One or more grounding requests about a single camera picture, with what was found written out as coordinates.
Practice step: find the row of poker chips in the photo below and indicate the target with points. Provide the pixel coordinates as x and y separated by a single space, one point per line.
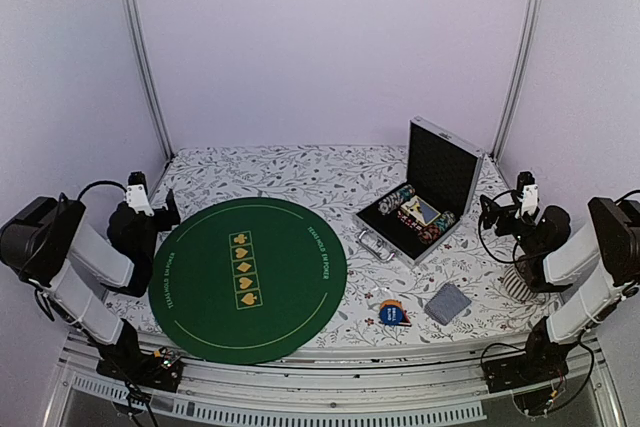
395 199

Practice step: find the orange big blind button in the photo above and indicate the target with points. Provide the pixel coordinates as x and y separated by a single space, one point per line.
382 305

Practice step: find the grey playing card deck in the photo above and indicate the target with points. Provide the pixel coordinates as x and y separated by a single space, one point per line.
446 304

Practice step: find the aluminium frame post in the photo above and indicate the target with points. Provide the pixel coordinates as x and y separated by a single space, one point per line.
526 39
134 23

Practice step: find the round green poker mat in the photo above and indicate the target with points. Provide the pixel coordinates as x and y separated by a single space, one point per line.
247 281

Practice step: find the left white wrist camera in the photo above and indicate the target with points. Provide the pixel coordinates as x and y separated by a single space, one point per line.
136 195

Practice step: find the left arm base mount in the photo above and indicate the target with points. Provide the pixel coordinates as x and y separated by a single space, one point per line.
160 370

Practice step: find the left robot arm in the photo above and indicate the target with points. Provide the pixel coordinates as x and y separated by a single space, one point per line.
51 246

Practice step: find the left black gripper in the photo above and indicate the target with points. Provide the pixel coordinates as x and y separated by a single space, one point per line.
168 221

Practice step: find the right aluminium frame post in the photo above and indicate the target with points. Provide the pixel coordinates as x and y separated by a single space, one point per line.
526 39

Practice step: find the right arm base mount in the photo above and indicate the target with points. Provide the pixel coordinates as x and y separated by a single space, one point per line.
523 369

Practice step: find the aluminium poker chip case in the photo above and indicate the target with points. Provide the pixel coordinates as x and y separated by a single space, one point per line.
444 170

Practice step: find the front row poker chips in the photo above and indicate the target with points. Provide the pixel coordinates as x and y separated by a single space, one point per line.
437 228

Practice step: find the striped ceramic mug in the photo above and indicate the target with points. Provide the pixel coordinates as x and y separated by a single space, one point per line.
518 281

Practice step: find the boxed card deck in case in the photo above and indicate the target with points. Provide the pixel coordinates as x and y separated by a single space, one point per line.
420 211

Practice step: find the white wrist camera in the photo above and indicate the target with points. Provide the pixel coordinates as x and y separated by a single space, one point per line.
136 195
527 195

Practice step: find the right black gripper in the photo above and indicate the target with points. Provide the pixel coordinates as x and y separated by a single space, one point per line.
507 212

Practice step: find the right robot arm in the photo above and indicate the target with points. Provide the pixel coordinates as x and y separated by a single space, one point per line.
599 262

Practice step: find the red black triangular button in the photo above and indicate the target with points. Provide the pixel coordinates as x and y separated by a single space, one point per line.
405 320

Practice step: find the left aluminium frame post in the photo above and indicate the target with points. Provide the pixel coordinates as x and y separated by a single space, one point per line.
134 23

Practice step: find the blue small blind button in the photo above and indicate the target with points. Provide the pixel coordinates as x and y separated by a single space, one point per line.
392 315

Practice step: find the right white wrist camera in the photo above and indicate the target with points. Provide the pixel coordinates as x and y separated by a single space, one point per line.
527 195

